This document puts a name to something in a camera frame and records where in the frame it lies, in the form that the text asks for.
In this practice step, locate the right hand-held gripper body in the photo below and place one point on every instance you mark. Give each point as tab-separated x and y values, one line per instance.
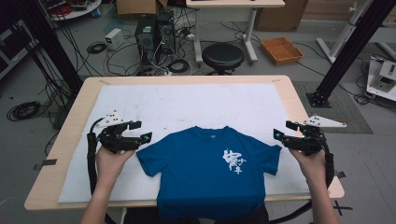
311	141

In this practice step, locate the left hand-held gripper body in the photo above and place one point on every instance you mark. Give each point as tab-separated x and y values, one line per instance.
113	138

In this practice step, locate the blue t-shirt with white print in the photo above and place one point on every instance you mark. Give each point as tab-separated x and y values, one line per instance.
205	174

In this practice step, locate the person's right hand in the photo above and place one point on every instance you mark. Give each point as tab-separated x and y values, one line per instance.
311	168

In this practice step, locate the person's left hand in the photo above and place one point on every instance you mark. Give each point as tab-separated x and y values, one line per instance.
110	165

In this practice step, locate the grey floor mat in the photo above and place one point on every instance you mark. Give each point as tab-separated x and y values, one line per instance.
345	115

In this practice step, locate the white table mat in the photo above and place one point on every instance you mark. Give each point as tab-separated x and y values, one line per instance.
193	102

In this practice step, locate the black tape strip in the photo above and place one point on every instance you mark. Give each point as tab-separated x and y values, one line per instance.
46	163

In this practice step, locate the orange shallow tray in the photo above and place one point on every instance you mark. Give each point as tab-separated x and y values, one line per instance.
281	50

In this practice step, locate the person's dark clothing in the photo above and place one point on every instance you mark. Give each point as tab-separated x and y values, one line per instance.
140	216

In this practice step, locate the black computer tower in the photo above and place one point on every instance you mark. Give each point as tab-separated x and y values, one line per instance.
166	34
145	37

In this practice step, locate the small white box device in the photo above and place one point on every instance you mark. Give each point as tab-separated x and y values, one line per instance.
114	38

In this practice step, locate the black round stool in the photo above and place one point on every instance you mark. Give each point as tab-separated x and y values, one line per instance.
222	56

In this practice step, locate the white device with display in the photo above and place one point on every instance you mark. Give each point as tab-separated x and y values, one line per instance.
384	77

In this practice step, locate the black metal stand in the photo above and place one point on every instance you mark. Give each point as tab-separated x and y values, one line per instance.
351	46
46	40

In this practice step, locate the white metal stand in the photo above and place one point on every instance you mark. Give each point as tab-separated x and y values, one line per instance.
345	31

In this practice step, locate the large cardboard box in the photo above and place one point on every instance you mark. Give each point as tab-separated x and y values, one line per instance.
280	15

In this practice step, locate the cardboard box with open flap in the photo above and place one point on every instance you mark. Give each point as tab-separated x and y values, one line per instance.
137	7

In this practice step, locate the round white table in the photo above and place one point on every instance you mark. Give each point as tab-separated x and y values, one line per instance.
77	7

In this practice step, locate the white desk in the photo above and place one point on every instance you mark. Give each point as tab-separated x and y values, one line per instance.
233	3

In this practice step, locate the dark shelf unit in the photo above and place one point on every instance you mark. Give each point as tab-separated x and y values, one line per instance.
12	46

